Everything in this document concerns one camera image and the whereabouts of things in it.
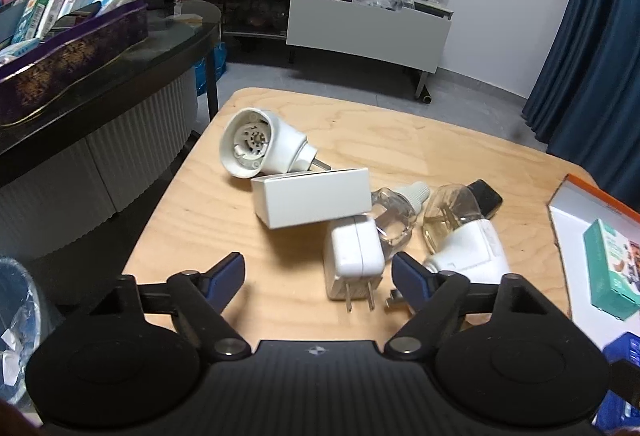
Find adhesive bandage box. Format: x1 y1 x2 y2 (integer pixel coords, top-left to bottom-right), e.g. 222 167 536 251
582 219 639 320

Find white mosquito repellent heater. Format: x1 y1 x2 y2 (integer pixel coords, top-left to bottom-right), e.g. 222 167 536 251
422 185 511 284

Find white usb charger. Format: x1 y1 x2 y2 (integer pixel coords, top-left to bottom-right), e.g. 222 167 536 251
323 215 385 312

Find clear refill bottle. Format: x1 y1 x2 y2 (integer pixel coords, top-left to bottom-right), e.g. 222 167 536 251
369 181 431 261

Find black power adapter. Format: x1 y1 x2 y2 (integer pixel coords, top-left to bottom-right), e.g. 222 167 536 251
466 179 503 219

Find white rectangular box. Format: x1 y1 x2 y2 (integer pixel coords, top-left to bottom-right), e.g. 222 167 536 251
250 168 371 230

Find orange white cardboard tray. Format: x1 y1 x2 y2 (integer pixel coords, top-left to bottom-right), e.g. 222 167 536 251
548 175 639 348

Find white round plug device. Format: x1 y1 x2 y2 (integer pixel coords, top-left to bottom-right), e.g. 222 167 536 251
219 107 332 179

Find dark glass side table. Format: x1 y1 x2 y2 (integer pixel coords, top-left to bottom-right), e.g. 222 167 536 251
0 0 224 317

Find blue curtain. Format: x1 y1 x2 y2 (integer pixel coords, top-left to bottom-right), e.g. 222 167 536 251
522 0 640 209

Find blue plastic bag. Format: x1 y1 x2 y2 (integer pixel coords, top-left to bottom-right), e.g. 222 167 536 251
193 40 229 98

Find purple storage tin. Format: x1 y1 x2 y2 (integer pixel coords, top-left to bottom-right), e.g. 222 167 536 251
1 0 148 127

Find white tv cabinet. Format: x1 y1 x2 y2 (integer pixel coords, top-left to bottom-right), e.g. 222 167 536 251
206 0 454 103

